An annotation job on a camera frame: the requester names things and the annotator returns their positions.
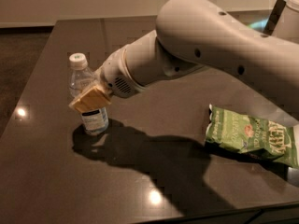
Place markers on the green chip bag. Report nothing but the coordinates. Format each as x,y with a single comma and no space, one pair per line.
261,139

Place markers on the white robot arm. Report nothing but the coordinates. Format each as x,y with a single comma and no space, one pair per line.
191,35

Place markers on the clear plastic tea bottle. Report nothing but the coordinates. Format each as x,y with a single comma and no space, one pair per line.
95,121

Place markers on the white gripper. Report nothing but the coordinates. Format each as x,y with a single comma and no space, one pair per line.
114,73

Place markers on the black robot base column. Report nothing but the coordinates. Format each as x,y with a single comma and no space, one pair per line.
274,17

